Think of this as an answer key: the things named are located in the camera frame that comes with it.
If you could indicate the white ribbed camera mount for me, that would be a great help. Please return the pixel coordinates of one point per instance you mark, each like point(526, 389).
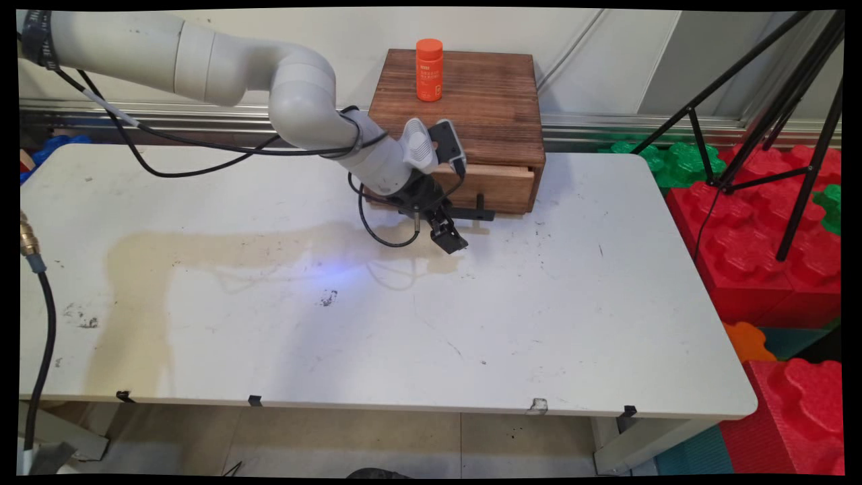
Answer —
point(417, 145)

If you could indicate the small green foam block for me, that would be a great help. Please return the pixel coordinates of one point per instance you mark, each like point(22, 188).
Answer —
point(830, 205)

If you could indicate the orange foam piece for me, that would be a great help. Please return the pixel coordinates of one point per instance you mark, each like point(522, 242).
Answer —
point(744, 340)

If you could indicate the teal foam mat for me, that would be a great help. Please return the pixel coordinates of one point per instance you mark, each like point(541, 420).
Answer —
point(801, 340)

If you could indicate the dark wooden drawer cabinet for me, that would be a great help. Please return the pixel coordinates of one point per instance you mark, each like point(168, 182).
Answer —
point(485, 101)

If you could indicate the large red foam block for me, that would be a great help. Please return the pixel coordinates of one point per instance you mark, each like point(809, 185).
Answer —
point(747, 256)

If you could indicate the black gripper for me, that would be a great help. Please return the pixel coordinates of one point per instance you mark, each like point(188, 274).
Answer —
point(421, 197)

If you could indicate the orange plastic bottle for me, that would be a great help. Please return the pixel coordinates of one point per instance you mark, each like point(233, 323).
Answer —
point(429, 71)

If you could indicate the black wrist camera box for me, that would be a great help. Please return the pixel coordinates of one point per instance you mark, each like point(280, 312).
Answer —
point(448, 141)

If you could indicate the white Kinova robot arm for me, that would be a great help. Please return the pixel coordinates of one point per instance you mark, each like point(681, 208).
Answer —
point(202, 57)

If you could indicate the silver metal wall rail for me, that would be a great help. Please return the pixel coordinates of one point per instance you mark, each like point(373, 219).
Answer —
point(592, 124)

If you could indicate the blue foam piece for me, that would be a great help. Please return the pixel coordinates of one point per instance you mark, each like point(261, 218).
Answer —
point(57, 145)

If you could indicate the white table leg frame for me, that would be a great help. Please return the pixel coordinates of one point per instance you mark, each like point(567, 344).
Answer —
point(67, 434)
point(640, 444)

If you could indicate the black tripod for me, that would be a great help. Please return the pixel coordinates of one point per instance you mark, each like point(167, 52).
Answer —
point(801, 87)

